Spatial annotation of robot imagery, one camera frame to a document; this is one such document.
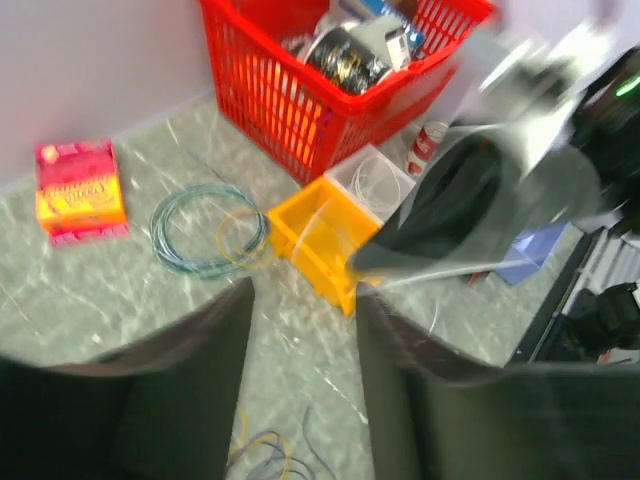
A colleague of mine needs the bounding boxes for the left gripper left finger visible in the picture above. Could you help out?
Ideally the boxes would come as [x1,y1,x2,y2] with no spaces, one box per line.
[1,279,255,479]

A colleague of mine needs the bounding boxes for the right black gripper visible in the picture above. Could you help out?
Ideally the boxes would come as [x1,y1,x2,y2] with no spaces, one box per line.
[349,121,601,273]

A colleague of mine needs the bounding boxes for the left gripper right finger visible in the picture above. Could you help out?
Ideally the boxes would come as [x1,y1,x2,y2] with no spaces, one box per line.
[355,283,639,479]

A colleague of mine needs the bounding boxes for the purple wires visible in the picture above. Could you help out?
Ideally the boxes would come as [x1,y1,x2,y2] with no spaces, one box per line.
[224,404,331,480]

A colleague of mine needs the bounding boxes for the yellow wire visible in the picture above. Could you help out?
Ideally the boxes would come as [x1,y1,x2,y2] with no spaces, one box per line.
[214,207,361,271]

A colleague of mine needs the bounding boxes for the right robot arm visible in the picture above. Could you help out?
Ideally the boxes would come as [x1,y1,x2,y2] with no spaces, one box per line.
[350,49,639,277]

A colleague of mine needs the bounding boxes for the red soda can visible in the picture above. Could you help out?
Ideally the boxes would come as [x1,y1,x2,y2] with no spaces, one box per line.
[405,121,449,177]

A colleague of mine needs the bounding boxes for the white plastic bin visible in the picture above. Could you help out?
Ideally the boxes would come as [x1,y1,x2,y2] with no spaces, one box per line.
[324,144,415,225]

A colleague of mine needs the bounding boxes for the blue plastic tray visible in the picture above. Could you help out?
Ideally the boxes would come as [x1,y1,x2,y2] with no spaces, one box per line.
[495,224,566,286]

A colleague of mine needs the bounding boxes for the yellow plastic bin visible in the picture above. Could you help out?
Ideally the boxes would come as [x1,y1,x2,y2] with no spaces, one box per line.
[267,177,380,316]

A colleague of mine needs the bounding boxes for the white labelled container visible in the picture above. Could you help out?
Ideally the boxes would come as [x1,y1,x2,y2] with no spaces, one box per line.
[344,12,426,69]

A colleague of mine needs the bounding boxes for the red plastic shopping basket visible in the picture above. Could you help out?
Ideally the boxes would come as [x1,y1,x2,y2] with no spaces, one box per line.
[200,1,498,184]

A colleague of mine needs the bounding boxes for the black labelled can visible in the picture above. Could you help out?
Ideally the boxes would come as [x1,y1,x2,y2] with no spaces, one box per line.
[304,26,393,96]

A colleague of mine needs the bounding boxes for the pink orange small box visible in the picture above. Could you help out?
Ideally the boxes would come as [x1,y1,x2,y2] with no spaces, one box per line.
[34,139,129,247]

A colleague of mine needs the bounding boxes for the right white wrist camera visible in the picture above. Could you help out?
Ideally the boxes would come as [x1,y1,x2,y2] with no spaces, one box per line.
[453,19,613,175]

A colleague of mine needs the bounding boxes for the green blue coiled wire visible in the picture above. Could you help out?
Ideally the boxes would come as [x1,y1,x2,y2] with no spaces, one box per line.
[148,149,274,279]

